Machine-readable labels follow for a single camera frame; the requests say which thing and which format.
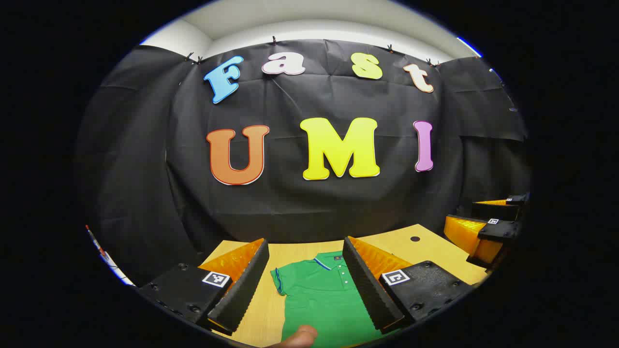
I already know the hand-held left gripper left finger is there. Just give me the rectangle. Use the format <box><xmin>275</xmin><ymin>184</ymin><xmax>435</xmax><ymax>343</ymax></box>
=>
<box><xmin>138</xmin><ymin>238</ymin><xmax>270</xmax><ymax>336</ymax></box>

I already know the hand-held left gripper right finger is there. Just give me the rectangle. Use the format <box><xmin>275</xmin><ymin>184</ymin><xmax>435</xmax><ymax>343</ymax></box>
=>
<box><xmin>342</xmin><ymin>236</ymin><xmax>477</xmax><ymax>335</ymax></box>

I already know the green T-shirt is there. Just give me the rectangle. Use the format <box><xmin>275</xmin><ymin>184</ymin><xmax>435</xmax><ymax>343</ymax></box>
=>
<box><xmin>270</xmin><ymin>250</ymin><xmax>387</xmax><ymax>348</ymax></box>

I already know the black backdrop cloth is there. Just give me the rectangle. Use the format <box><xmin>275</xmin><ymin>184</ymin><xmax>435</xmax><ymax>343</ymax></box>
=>
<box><xmin>75</xmin><ymin>39</ymin><xmax>532</xmax><ymax>286</ymax></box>

